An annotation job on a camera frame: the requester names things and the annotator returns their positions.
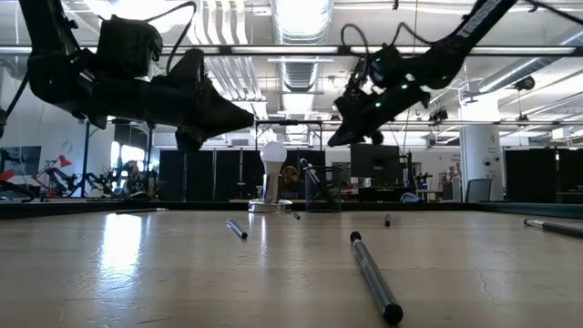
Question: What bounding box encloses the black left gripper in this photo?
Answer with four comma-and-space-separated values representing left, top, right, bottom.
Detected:
88, 47, 255, 155

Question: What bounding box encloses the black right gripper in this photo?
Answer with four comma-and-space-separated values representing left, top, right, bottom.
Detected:
327, 84, 432, 149

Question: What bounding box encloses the thick white-ferrule makeup brush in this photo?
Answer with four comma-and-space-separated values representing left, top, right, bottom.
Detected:
299, 157, 341, 206

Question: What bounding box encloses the black monitor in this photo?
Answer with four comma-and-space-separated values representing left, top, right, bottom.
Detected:
349, 143, 403, 188

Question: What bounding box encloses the white bulb on silver base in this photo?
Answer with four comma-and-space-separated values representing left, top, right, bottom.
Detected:
248, 140, 293, 214

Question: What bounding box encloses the black mesh cup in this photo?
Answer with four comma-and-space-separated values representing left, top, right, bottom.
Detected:
303, 166, 343, 214

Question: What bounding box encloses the brown round fan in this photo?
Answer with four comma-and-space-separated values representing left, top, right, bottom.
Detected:
281, 164, 300, 188

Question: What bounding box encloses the metal overhead beam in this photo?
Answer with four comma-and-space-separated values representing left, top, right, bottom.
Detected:
0, 44, 583, 57

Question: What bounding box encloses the white round column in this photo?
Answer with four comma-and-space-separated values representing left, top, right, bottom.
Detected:
458, 93, 506, 202

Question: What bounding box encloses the grey office chair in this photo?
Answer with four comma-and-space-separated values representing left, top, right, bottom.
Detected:
464, 178, 494, 204

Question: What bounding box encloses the red desk lamp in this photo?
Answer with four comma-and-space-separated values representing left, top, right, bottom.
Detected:
45, 153, 74, 183

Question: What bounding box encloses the black partition wall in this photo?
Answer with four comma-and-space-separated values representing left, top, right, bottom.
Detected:
504, 148, 583, 204
158, 149, 327, 202

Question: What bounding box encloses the black metal rack frame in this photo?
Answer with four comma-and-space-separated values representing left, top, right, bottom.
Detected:
253, 118, 325, 151

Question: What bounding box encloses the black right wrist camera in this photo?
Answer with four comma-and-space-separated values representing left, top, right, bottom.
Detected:
362, 44, 404, 90

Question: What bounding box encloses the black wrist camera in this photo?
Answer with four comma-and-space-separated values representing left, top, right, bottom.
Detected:
96, 15, 164, 79
362, 44, 404, 90

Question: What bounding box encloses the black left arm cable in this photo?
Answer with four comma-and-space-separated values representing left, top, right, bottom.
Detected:
144, 0, 199, 75

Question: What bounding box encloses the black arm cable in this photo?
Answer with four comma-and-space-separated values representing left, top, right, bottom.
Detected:
340, 21, 438, 58
144, 0, 199, 75

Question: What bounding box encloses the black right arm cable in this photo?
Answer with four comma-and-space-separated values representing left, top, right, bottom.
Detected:
340, 21, 438, 58

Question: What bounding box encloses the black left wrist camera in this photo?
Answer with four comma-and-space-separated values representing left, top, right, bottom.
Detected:
96, 15, 164, 79

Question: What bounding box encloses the black vertical post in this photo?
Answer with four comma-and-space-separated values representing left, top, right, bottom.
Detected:
80, 118, 91, 198

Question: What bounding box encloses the black metal table frame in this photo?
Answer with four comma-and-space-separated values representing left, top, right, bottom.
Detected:
0, 199, 583, 220

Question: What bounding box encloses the black ceiling camera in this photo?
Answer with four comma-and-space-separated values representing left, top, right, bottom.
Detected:
514, 75, 537, 92

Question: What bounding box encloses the dark wall picture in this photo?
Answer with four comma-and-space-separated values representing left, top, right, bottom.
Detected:
0, 145, 42, 177

